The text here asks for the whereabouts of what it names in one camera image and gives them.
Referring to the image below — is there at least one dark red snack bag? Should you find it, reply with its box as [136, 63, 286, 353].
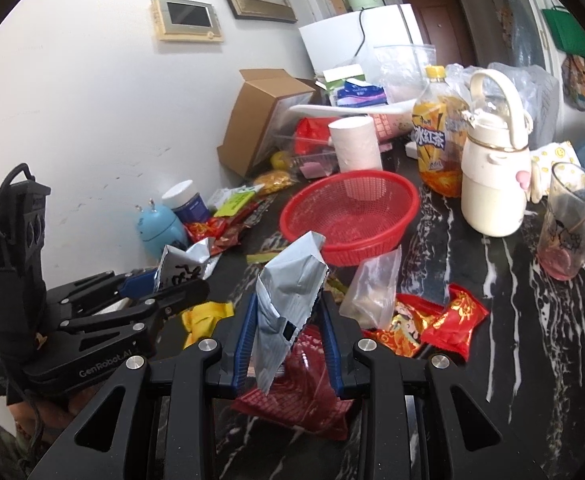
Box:
[232, 325, 352, 440]

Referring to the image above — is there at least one iced tea bottle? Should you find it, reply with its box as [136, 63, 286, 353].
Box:
[412, 65, 468, 198]

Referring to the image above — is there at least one lime green packet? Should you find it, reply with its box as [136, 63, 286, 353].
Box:
[211, 184, 264, 218]

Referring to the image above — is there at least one black white foil packet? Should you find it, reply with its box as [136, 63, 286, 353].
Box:
[154, 237, 220, 292]

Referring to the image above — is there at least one red gold snack packet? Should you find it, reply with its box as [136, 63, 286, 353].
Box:
[421, 284, 489, 362]

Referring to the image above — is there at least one red snack packets pile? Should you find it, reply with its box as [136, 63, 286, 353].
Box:
[184, 198, 268, 256]

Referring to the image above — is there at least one clear plastic pouch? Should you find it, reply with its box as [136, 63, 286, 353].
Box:
[339, 247, 402, 330]

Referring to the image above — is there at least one brown cardboard box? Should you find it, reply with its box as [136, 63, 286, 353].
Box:
[216, 68, 317, 177]

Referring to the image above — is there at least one green hanging bag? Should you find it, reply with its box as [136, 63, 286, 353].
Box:
[541, 6, 585, 58]

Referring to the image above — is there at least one brown door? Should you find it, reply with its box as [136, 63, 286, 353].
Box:
[403, 0, 478, 66]

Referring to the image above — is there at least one clear plastic container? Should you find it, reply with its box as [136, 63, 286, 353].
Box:
[273, 134, 338, 180]

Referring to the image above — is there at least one glass mug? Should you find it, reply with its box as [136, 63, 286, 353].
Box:
[537, 162, 585, 281]

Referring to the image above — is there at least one wall intercom panel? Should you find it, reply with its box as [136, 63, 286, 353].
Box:
[151, 0, 223, 44]

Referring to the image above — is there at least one red plastic basket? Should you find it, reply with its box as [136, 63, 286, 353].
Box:
[279, 170, 421, 266]

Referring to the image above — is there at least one white refrigerator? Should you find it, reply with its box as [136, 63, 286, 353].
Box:
[299, 3, 425, 75]

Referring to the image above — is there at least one cream white kettle jug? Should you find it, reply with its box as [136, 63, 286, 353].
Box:
[461, 68, 533, 237]

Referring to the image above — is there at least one silver foil snack bag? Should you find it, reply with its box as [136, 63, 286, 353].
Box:
[252, 231, 329, 394]

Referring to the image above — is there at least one blue round gadget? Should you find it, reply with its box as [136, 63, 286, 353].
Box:
[136, 200, 189, 260]

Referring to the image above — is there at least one yellow snack packet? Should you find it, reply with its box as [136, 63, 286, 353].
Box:
[181, 301, 234, 348]

